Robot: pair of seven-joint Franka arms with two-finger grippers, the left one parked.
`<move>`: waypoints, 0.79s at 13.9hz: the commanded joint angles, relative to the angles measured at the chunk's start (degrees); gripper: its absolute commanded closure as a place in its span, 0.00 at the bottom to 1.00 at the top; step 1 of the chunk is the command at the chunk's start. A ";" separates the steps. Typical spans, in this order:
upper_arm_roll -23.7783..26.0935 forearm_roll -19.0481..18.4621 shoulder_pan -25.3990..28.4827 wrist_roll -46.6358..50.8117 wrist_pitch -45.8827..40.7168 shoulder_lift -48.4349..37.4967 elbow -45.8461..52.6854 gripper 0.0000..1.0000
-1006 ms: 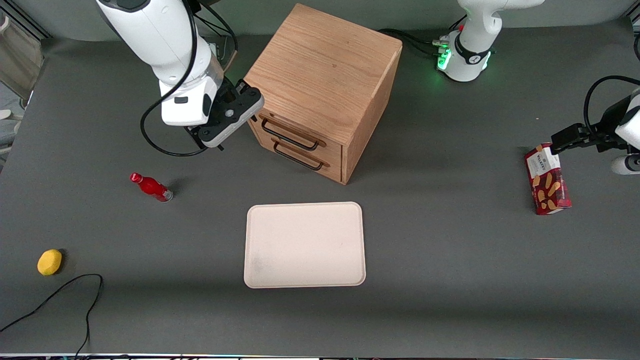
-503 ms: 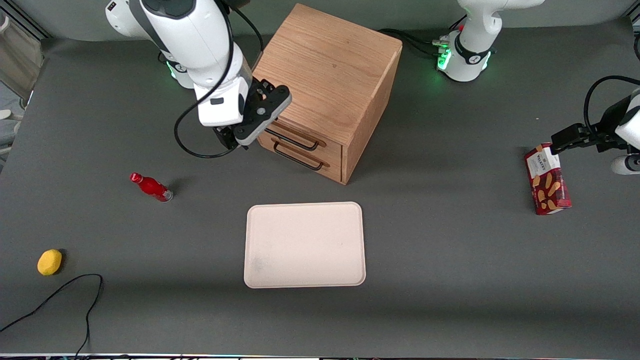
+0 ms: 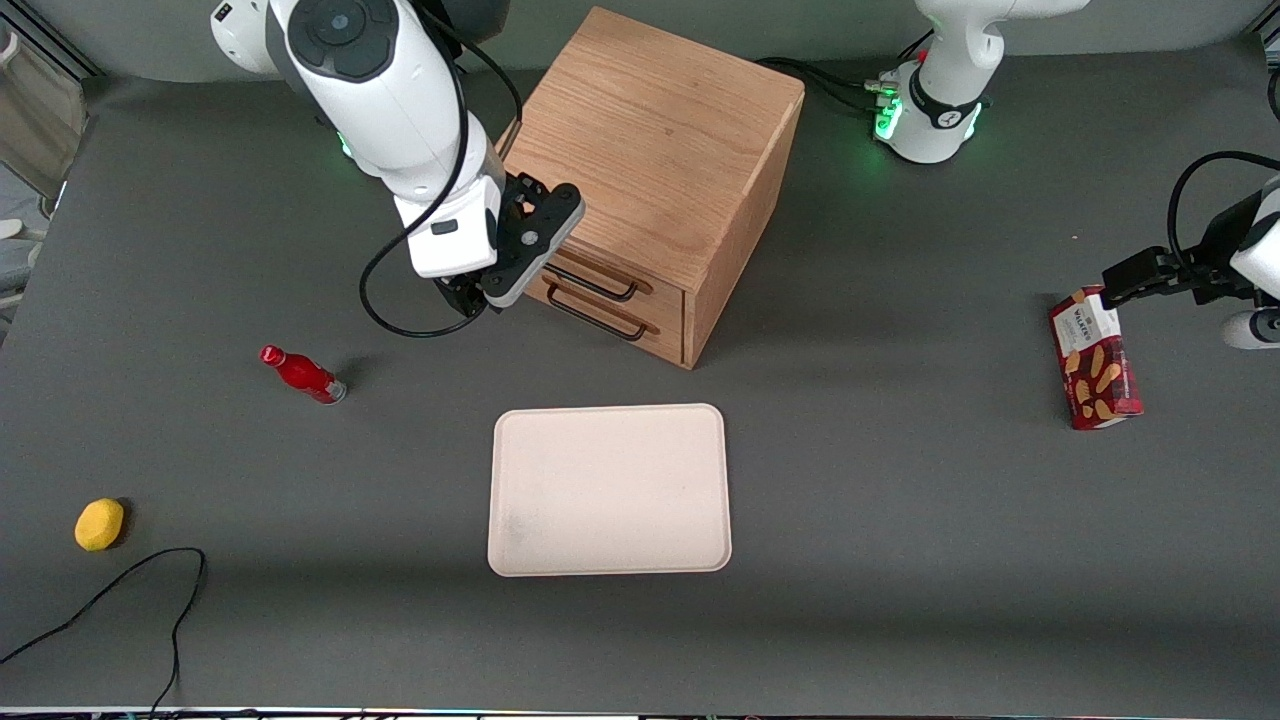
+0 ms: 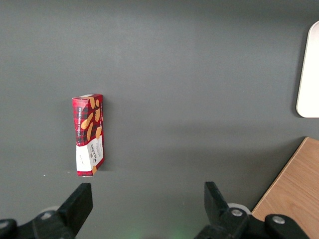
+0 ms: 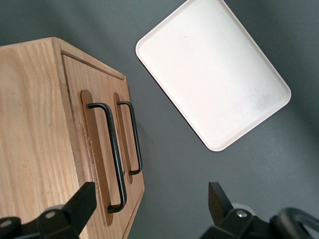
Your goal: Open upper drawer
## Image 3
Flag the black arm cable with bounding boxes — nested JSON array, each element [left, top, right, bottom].
[[1168, 150, 1280, 276], [358, 0, 526, 339]]

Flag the dark aluminium frame rail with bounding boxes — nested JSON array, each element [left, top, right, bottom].
[[0, 0, 103, 81]]

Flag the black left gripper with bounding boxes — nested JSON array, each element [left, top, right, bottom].
[[1101, 190, 1263, 307]]

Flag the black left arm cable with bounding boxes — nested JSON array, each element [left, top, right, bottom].
[[1168, 150, 1280, 276]]

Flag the black left base cables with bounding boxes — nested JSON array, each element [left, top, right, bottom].
[[757, 30, 936, 113]]

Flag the thin black table cable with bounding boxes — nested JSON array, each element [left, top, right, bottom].
[[0, 547, 207, 713]]

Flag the cream plastic tray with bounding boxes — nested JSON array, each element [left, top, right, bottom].
[[487, 403, 733, 578]]

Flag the red bottle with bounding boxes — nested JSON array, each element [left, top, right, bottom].
[[260, 345, 348, 406]]

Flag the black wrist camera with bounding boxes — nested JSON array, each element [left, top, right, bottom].
[[435, 272, 493, 321]]

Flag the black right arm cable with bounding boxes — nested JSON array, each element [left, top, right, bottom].
[[358, 0, 526, 339]]

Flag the black metal drawer handle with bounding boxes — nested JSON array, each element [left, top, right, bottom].
[[545, 280, 649, 343], [545, 262, 641, 303]]

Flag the yellow lemon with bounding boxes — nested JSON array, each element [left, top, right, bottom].
[[74, 498, 126, 552]]

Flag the red shortbread cookie box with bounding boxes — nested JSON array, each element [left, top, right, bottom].
[[1048, 285, 1144, 431]]

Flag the clear plastic panel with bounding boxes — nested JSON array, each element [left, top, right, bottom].
[[0, 25, 91, 216]]

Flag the oak wooden drawer cabinet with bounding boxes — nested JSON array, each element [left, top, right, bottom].
[[497, 6, 807, 371]]

